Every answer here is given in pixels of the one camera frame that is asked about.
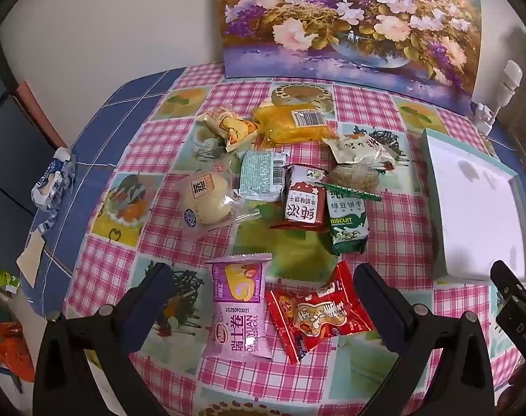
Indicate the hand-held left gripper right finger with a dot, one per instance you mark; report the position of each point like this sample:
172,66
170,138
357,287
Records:
375,297

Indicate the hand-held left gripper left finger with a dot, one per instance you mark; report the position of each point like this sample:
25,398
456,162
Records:
159,294

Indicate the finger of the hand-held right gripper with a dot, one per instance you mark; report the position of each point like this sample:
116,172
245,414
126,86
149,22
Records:
507,279

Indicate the red snack packet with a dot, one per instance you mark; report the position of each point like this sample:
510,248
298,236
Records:
315,312

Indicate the green biscuit packet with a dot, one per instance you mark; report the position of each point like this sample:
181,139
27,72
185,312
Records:
347,225

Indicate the pink swiss roll packet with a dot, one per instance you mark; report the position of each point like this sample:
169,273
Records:
241,312

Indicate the white box with mint rim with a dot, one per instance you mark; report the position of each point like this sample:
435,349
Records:
475,199

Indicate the round bun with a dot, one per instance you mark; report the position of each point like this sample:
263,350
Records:
204,201

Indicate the brown white biscuit packet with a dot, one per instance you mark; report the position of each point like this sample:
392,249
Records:
304,208

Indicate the checked printed tablecloth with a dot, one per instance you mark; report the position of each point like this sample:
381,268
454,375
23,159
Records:
115,260

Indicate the beige paper note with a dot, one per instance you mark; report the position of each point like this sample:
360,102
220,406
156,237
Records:
31,260

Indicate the beige snack packet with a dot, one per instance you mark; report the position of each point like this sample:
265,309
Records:
358,149

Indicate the mint green snack packet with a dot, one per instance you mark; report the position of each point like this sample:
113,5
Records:
261,175

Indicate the orange plastic bag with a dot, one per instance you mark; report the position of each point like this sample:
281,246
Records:
11,351

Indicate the green printed packet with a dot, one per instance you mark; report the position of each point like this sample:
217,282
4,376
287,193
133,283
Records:
1,279

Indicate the small orange snack packet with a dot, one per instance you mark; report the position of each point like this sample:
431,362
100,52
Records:
241,134

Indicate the yellow cake packet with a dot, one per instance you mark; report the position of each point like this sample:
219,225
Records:
289,125

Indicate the white table lamp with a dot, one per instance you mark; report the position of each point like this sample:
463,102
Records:
510,78

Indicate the flower painting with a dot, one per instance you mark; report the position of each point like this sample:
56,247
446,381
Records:
341,21

